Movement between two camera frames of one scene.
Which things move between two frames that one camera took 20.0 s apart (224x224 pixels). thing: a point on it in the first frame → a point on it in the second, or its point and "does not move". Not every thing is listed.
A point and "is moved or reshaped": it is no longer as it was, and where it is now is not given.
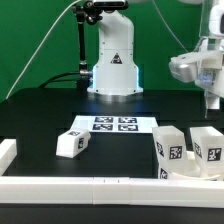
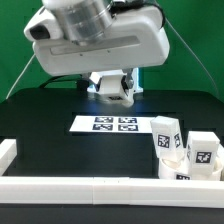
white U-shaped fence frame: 102,190 does not move
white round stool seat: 177,176 is moved or reshaped
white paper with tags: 115,123 does not move
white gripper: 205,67 → 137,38
